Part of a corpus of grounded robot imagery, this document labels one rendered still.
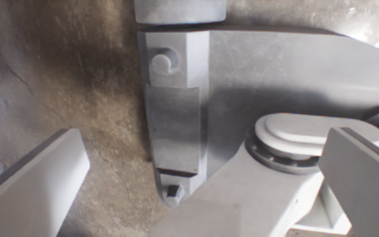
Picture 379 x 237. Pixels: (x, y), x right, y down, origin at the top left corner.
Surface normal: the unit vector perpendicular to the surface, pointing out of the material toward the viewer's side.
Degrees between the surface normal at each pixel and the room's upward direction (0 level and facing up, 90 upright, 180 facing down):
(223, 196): 90
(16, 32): 0
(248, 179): 90
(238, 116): 0
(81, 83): 0
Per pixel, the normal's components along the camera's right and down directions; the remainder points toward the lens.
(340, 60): -0.22, 0.47
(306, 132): -0.02, -0.88
